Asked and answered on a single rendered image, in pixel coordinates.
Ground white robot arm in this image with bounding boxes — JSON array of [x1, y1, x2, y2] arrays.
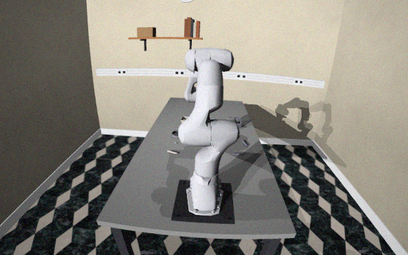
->
[[178, 47, 240, 216]]

